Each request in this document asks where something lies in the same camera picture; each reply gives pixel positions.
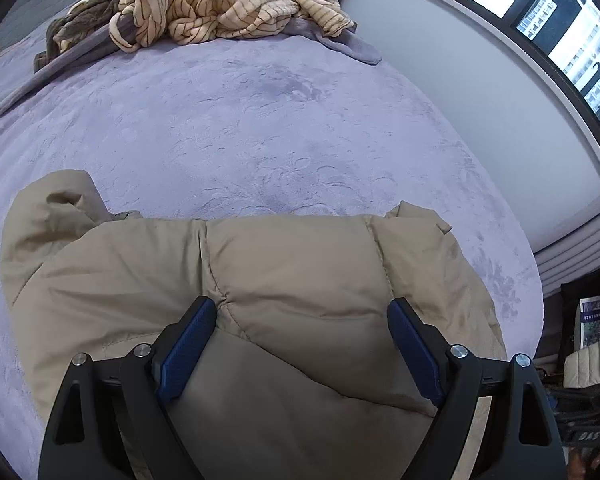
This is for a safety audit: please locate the blue and white booklet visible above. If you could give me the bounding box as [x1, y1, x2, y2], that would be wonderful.
[577, 295, 600, 353]

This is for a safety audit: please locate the black printed strap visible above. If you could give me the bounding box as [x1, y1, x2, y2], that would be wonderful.
[555, 390, 600, 461]

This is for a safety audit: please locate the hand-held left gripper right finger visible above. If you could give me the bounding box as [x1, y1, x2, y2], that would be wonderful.
[386, 297, 567, 480]

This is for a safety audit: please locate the black bag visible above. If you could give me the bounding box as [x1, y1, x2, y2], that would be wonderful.
[555, 260, 600, 396]

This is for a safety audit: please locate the white padded garment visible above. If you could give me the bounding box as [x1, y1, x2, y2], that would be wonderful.
[562, 345, 600, 388]

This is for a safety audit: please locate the grey-purple bed sheet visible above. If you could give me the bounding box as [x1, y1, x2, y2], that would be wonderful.
[0, 17, 383, 133]

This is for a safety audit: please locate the black-framed window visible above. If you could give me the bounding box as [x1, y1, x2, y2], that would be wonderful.
[392, 0, 600, 171]

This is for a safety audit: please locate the grey ribbed bed base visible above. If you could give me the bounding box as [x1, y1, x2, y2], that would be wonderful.
[532, 205, 600, 311]

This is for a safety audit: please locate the beige puffer jacket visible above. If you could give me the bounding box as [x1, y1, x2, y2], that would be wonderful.
[0, 170, 506, 480]

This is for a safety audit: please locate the purple bedspread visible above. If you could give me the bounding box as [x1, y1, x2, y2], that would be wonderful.
[0, 22, 545, 461]

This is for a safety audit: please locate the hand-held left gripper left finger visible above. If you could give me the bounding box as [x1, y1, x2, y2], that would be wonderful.
[37, 296, 217, 480]

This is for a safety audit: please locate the brown patterned blanket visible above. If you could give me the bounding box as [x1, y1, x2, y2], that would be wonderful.
[32, 0, 191, 73]

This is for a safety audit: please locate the beige striped blanket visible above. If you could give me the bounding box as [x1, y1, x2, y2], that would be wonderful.
[109, 0, 358, 53]

